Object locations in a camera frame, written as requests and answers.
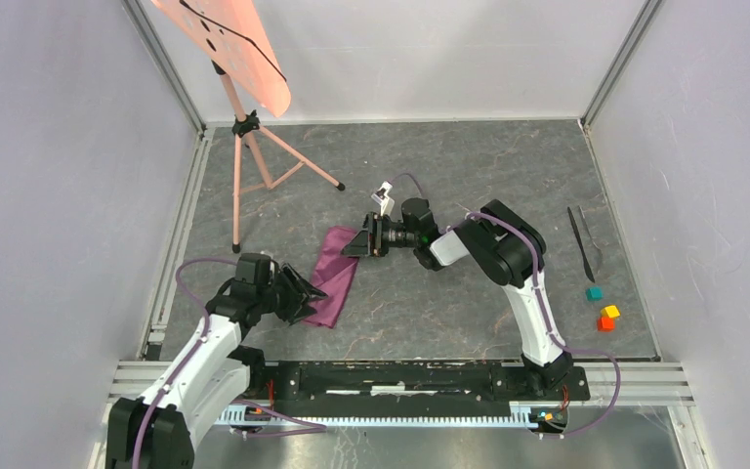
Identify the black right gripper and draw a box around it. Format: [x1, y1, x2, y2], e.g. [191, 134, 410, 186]
[340, 213, 419, 258]

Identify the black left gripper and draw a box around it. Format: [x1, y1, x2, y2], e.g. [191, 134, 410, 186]
[256, 263, 327, 326]

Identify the purple cloth napkin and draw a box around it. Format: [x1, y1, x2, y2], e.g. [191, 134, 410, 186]
[305, 226, 358, 328]

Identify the black knife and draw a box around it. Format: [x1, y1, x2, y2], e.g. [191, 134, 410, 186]
[566, 207, 596, 283]

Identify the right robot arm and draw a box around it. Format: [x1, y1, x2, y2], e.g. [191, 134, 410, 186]
[341, 197, 573, 399]

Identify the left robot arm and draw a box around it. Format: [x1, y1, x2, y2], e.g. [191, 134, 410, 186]
[104, 253, 328, 468]

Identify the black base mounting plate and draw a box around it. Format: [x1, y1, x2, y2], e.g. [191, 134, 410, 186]
[238, 360, 591, 418]

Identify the teal cube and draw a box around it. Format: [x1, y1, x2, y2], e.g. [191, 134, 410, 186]
[586, 286, 604, 302]

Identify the pink music stand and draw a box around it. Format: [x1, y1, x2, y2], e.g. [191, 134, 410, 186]
[153, 0, 346, 254]

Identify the red cube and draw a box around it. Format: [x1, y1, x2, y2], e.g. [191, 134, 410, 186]
[597, 317, 616, 332]

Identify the yellow cube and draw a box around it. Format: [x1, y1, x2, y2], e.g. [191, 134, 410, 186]
[601, 305, 621, 320]

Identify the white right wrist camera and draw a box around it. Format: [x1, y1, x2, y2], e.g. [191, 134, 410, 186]
[371, 181, 395, 216]

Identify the slotted cable duct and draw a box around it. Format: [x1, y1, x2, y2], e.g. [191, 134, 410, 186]
[214, 405, 567, 432]

